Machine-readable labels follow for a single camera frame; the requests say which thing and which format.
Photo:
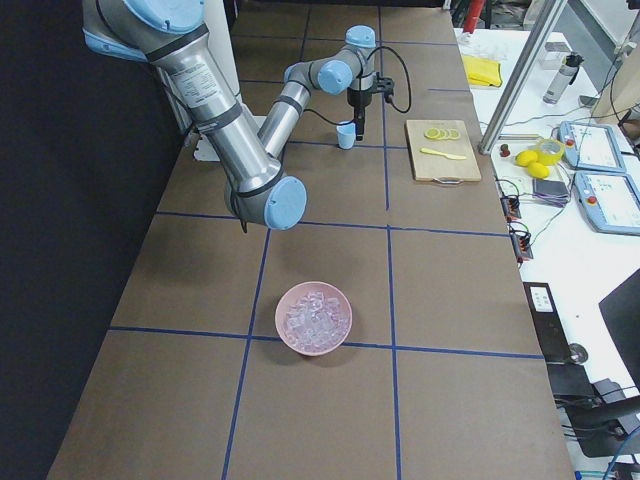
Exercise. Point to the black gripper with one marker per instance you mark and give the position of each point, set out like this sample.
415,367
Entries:
358,98

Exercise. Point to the bamboo cutting board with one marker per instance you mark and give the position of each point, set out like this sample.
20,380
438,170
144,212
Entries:
429,168

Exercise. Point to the purple notebook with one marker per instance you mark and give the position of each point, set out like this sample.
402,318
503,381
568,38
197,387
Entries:
552,192

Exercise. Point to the yellow lemon back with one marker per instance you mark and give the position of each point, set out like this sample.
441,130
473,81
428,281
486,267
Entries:
538,170

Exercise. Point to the teach pendant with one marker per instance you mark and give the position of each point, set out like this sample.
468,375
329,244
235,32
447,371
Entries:
591,146
610,201

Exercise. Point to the yellow cloth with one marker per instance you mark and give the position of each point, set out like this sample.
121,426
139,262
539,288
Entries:
482,72

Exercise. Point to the aluminium frame post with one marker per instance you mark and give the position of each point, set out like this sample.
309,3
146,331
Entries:
549,14

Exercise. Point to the yellow plastic knife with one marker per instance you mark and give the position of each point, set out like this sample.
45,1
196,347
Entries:
450,156

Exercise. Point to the lower teach pendant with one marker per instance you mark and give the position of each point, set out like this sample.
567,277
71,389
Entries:
610,201

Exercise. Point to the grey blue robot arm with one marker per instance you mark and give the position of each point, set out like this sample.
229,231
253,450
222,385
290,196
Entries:
173,36

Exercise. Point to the upper teach pendant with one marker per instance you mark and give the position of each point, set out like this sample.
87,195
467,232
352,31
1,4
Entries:
591,146

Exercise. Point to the yellow lemon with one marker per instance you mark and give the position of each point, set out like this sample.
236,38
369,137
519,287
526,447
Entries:
538,170
526,157

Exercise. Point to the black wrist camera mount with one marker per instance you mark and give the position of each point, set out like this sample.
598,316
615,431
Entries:
385,87

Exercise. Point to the pink bowl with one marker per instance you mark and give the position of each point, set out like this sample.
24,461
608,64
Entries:
291,296

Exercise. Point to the clear plastic bag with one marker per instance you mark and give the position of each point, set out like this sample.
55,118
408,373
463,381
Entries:
478,44

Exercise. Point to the black power strip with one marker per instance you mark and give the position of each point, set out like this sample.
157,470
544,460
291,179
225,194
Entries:
547,324

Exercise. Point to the yellow tape roll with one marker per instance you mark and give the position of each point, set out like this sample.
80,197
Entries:
550,151

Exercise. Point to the clear water bottle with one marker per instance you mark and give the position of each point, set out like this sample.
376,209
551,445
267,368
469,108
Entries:
565,76

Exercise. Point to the ice cubes in bowl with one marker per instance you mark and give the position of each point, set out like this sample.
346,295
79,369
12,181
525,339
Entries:
315,323

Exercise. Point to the light blue cup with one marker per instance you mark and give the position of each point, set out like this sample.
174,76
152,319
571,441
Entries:
346,135

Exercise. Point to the yellow lemon front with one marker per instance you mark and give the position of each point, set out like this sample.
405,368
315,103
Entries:
526,157

